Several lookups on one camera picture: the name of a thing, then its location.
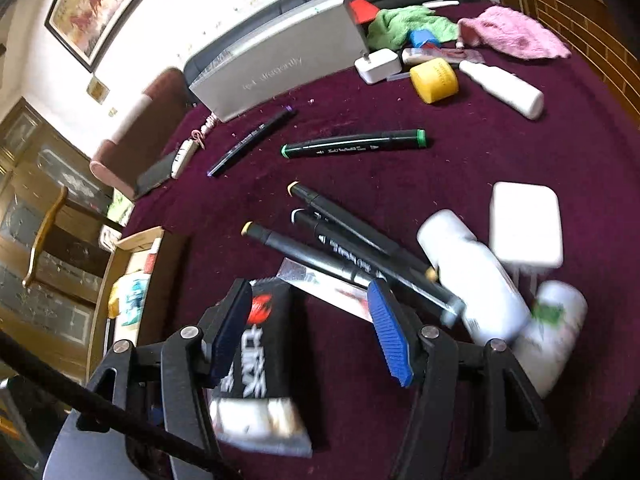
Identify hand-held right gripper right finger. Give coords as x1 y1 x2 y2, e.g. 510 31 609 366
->
367 277 571 480

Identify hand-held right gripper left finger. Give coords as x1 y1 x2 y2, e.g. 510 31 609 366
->
77 277 256 480

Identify black snack packet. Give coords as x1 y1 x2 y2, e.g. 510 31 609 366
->
207 277 313 458

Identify white-capped black marker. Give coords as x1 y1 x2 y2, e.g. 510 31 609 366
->
291 208 466 322

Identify cardboard box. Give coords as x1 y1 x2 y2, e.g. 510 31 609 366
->
87 226 190 378

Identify white bottle with green label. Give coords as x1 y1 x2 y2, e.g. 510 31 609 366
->
512 280 588 398

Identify white power adapter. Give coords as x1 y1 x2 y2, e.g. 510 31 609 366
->
489 181 565 292

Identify clear foil packet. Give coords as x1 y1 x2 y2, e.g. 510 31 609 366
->
277 257 373 321

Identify teal packet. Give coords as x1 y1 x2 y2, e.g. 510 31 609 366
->
120 272 151 328

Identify yellow packet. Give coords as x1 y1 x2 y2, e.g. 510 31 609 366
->
109 280 126 318

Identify printed seat cushion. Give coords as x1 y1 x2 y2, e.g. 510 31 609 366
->
100 195 136 251

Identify black phone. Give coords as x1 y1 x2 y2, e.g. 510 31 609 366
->
135 149 178 197

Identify white key fob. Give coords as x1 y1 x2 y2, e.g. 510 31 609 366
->
170 112 221 180

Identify purple-capped black marker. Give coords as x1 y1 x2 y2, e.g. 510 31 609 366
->
207 107 296 178

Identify green-capped black marker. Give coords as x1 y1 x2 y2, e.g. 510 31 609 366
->
281 129 428 159

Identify wooden chair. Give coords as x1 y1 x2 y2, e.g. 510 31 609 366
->
22 185 126 291

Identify brown armchair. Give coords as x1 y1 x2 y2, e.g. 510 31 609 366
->
90 66 188 201

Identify yellow jar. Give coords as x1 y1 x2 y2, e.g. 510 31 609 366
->
410 57 460 105

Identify wooden glass cabinet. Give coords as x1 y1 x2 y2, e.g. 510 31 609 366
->
0 97 116 371

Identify white charger plug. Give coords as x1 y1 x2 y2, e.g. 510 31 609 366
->
354 49 403 85

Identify white squeeze bottle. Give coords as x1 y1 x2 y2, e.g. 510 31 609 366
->
459 60 545 121

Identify silver box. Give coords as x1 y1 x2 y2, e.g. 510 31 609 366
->
187 0 370 122

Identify white tube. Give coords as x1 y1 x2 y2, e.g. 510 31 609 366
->
402 42 483 66

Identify blue object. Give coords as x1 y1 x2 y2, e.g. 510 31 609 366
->
410 29 441 51

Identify green cloth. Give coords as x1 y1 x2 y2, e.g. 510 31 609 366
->
367 5 458 52

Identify pink cloth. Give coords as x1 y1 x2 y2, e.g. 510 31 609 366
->
457 6 572 59

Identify red object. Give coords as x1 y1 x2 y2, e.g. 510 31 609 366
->
348 0 381 26

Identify framed painting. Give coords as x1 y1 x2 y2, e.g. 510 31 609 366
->
44 0 183 73

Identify wooden furniture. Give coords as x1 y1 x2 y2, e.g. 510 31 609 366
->
492 0 640 121

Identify yellow wall plate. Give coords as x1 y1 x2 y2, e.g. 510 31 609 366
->
86 75 111 105

